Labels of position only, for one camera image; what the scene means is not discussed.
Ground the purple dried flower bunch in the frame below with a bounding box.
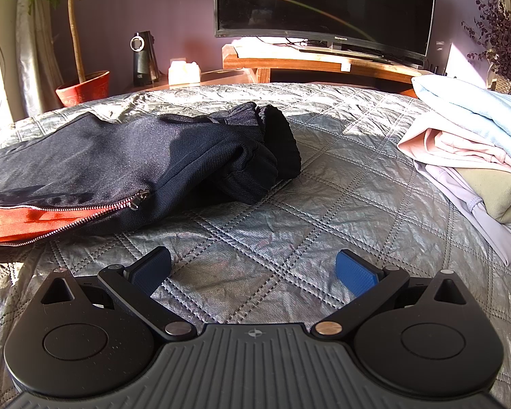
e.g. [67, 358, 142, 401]
[461, 0, 511, 90]

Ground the black television cable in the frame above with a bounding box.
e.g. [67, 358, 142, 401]
[255, 36, 328, 48]

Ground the red plant pot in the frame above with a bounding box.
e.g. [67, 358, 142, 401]
[55, 70, 111, 108]

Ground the white folded garment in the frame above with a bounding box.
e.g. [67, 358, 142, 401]
[413, 160, 511, 265]

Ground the small white box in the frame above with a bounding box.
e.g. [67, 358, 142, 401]
[169, 60, 202, 85]

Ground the olive folded garment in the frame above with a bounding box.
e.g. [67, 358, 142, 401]
[455, 164, 511, 224]

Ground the silver quilted bedspread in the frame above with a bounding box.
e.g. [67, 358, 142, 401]
[0, 81, 511, 409]

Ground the navy jacket with orange lining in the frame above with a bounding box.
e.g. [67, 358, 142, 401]
[0, 101, 303, 248]

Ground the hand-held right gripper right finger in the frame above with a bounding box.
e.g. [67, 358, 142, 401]
[311, 249, 469, 338]

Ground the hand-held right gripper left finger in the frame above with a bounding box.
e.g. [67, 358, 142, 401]
[40, 247, 199, 344]

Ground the black tabletop device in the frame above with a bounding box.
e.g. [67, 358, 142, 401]
[130, 31, 160, 87]

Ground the wooden television stand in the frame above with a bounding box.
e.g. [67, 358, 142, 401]
[125, 43, 435, 94]

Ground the light blue folded garment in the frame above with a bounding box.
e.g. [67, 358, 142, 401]
[411, 74, 511, 167]

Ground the black flat screen television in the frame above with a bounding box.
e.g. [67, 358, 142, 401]
[213, 0, 438, 66]

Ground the green leafy potted tree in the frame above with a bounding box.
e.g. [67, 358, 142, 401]
[6, 0, 115, 84]

